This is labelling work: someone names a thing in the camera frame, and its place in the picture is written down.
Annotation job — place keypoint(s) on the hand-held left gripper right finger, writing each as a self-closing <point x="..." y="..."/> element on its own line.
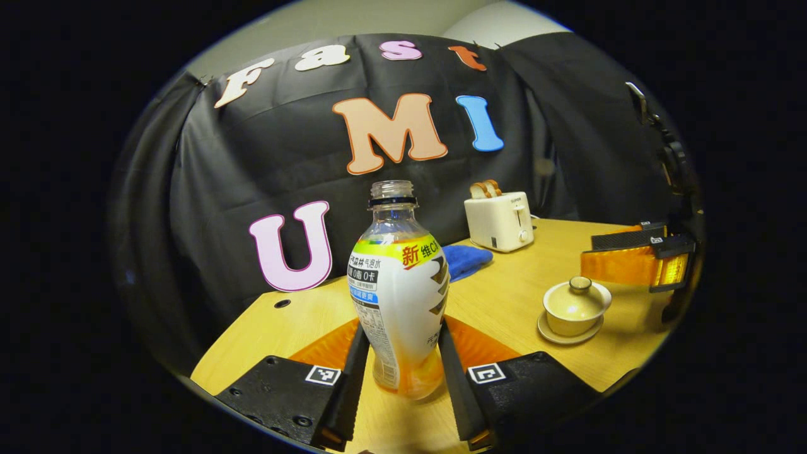
<point x="454" y="384"/>

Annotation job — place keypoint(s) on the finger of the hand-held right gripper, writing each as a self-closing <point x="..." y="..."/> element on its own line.
<point x="615" y="265"/>
<point x="621" y="239"/>

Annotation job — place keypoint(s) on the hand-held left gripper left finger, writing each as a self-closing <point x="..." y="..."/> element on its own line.
<point x="354" y="378"/>

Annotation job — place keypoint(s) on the cream teacup lid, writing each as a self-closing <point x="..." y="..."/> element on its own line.
<point x="575" y="302"/>

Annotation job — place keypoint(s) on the cream ceramic teacup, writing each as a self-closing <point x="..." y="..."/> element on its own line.
<point x="570" y="326"/>

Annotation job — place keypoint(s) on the clear plastic water bottle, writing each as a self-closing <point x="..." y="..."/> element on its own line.
<point x="400" y="290"/>

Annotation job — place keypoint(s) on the cream ceramic saucer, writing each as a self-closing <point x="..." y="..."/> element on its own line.
<point x="567" y="340"/>

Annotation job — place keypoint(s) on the blue towel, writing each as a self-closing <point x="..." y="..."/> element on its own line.
<point x="466" y="261"/>

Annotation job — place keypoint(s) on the white toaster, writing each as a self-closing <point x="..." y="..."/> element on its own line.
<point x="498" y="222"/>

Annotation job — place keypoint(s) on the toast slice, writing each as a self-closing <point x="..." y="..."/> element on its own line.
<point x="493" y="186"/>
<point x="479" y="190"/>

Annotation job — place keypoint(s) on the black backdrop cloth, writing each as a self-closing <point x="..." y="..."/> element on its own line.
<point x="252" y="170"/>

